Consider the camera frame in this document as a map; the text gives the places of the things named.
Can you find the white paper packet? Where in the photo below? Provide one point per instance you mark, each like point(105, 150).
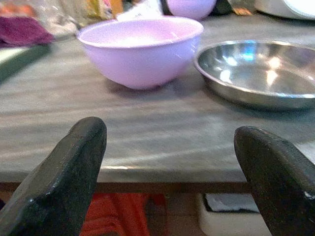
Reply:
point(140, 11)

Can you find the white storage box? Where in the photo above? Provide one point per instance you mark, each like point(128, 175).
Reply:
point(221, 223)

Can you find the red plastic stool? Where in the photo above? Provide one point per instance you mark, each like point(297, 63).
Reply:
point(113, 216)

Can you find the clear plastic bag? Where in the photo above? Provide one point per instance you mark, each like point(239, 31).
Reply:
point(56, 17)

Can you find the yellow package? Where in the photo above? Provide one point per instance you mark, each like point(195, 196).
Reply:
point(98, 8)

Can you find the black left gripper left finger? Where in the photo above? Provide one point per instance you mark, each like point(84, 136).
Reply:
point(56, 184)

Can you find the large purple plastic bowl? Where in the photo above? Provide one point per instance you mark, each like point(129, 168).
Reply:
point(190, 8)

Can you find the magenta cloth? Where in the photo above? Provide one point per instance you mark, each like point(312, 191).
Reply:
point(22, 32)

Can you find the white kitchen appliance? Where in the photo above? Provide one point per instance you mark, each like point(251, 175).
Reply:
point(283, 8)

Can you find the clear container with orange label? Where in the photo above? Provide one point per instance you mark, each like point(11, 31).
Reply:
point(14, 9)

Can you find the orange snack packet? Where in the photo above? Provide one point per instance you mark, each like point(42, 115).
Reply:
point(242, 11)

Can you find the small purple plastic bowl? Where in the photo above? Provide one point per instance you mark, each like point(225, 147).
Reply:
point(140, 66)

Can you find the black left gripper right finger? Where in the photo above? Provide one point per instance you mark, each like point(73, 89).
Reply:
point(278, 184)

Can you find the round steel plate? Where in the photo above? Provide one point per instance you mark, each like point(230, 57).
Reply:
point(258, 73)

